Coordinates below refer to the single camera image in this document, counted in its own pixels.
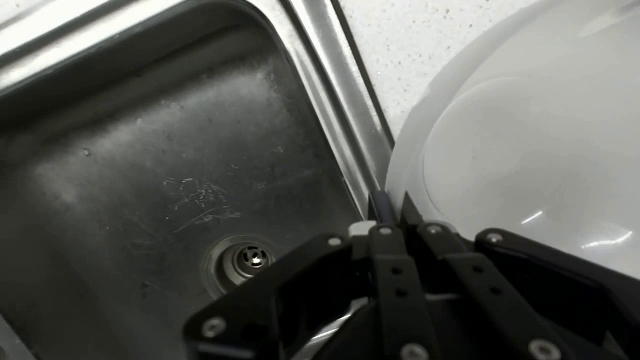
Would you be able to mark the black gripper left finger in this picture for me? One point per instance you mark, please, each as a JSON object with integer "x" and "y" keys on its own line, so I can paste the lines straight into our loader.
{"x": 347, "y": 292}

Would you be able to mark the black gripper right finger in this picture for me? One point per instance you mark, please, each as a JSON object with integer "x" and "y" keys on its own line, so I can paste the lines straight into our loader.
{"x": 506, "y": 287}

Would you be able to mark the translucent white plastic bowl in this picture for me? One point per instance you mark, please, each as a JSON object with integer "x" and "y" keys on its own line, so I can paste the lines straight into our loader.
{"x": 532, "y": 121}

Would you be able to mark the metal sink drain strainer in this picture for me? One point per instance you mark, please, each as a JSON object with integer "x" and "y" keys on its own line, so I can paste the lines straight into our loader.
{"x": 243, "y": 261}

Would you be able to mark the stainless steel double sink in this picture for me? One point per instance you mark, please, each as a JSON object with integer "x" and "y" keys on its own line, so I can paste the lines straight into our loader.
{"x": 146, "y": 167}

